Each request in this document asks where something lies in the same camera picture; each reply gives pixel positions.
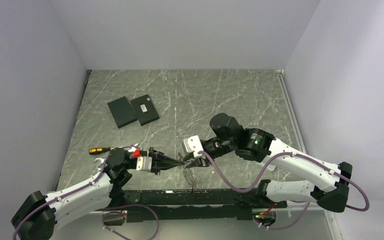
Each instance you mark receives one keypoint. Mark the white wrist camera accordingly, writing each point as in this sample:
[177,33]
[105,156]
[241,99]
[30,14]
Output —
[144,163]
[193,146]

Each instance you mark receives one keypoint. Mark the aluminium frame rail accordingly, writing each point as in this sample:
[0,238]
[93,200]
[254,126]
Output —
[318,176]

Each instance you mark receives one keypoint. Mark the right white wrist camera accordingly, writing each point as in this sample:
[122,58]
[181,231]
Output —
[193,146]

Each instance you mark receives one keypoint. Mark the silver wrench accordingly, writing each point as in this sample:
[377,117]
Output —
[99,161]

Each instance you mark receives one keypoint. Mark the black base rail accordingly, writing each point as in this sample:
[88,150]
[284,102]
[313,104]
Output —
[223,203]

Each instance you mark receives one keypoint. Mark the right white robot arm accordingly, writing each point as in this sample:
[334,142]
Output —
[254,144]

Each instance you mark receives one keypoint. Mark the black box with label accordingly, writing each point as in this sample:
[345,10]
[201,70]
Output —
[144,109]

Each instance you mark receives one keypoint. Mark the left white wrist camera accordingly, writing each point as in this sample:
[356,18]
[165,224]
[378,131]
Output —
[144,163]

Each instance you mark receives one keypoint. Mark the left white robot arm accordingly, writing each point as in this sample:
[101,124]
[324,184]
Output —
[41,214]

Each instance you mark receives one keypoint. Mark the black box lid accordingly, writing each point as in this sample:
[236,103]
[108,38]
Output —
[122,112]

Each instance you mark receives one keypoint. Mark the yellow handled screwdriver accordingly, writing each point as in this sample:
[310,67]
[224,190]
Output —
[99,150]

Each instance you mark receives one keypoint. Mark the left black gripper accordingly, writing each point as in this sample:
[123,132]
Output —
[159,161]

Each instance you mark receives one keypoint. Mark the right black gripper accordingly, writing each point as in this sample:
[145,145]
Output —
[196,163]

